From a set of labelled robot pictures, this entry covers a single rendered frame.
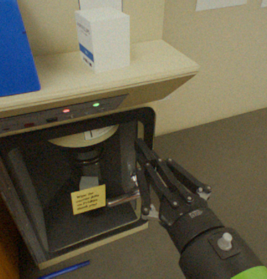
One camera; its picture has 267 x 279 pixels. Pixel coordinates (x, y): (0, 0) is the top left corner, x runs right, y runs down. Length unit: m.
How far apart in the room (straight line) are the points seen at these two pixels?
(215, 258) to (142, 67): 0.25
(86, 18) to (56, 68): 0.08
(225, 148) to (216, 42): 0.42
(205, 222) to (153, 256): 0.44
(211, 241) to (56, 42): 0.34
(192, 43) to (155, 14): 0.62
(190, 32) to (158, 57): 0.65
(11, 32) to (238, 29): 0.98
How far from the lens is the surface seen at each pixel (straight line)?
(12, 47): 0.29
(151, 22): 0.44
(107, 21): 0.33
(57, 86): 0.32
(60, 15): 0.40
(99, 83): 0.31
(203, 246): 0.35
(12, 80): 0.30
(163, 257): 0.80
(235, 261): 0.35
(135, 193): 0.57
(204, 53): 1.11
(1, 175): 0.51
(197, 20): 1.04
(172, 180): 0.45
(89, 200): 0.61
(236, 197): 0.97
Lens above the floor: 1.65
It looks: 40 degrees down
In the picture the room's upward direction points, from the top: straight up
